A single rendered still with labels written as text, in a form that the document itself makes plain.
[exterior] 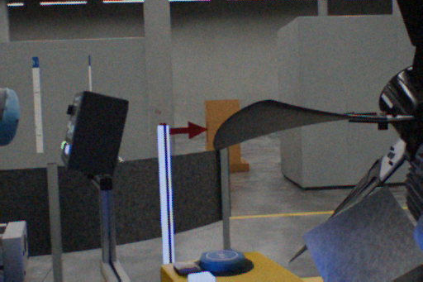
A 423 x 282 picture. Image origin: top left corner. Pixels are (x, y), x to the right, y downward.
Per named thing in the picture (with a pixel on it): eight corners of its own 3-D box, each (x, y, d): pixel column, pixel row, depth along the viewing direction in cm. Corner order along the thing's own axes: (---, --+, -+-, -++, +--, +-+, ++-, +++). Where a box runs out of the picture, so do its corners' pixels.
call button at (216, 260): (252, 275, 45) (251, 255, 45) (208, 282, 44) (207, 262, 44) (235, 263, 49) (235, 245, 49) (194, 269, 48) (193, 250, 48)
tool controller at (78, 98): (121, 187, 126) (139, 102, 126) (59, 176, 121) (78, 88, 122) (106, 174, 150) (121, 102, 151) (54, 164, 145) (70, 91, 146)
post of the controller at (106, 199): (116, 261, 121) (112, 176, 119) (103, 263, 120) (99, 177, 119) (115, 258, 123) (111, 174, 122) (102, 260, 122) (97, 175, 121)
